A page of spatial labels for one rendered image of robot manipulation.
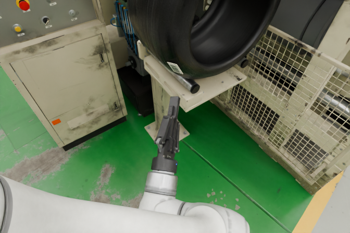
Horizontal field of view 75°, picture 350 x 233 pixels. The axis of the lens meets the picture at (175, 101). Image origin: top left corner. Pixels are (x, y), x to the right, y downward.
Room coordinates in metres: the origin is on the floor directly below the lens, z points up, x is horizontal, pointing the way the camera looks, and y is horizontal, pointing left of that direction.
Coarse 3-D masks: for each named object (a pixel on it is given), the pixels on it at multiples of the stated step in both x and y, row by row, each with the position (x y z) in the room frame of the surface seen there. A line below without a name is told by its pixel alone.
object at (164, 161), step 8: (168, 144) 0.36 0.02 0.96; (160, 152) 0.33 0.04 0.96; (168, 152) 0.34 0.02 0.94; (160, 160) 0.31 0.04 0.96; (168, 160) 0.31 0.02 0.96; (176, 160) 0.32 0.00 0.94; (152, 168) 0.30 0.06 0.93; (160, 168) 0.29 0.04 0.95; (168, 168) 0.29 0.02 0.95; (176, 168) 0.30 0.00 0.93
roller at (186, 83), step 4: (172, 72) 0.74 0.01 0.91; (176, 76) 0.72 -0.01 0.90; (180, 76) 0.71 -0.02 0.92; (180, 80) 0.70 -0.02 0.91; (184, 80) 0.68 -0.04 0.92; (188, 80) 0.68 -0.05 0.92; (192, 80) 0.68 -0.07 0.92; (184, 84) 0.67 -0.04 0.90; (188, 84) 0.66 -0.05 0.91; (192, 84) 0.65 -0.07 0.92; (196, 84) 0.65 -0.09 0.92; (188, 88) 0.65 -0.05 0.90; (192, 88) 0.64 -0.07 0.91; (196, 88) 0.65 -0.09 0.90; (192, 92) 0.64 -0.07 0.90; (196, 92) 0.65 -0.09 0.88
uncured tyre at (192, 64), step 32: (128, 0) 0.75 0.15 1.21; (160, 0) 0.62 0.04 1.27; (192, 0) 0.61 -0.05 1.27; (224, 0) 1.06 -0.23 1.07; (256, 0) 0.96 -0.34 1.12; (160, 32) 0.60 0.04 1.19; (192, 32) 0.96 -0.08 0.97; (224, 32) 0.96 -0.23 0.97; (256, 32) 0.82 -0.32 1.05; (192, 64) 0.62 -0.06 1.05; (224, 64) 0.71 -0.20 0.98
